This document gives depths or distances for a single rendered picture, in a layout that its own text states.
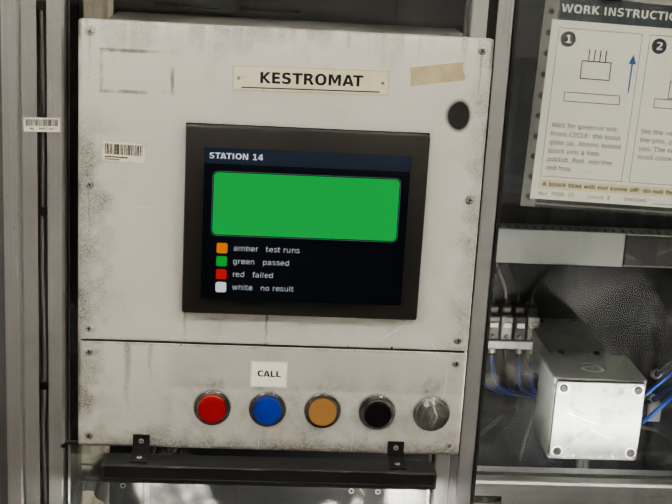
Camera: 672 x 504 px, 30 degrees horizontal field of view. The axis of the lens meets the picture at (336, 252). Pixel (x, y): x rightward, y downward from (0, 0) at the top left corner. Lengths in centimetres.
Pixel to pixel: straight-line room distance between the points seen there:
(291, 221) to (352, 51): 18
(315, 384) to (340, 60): 35
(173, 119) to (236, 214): 12
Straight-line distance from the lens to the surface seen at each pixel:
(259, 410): 137
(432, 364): 138
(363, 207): 129
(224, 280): 131
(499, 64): 132
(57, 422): 141
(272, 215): 129
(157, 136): 130
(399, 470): 138
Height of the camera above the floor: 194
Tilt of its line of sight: 15 degrees down
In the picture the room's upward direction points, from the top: 3 degrees clockwise
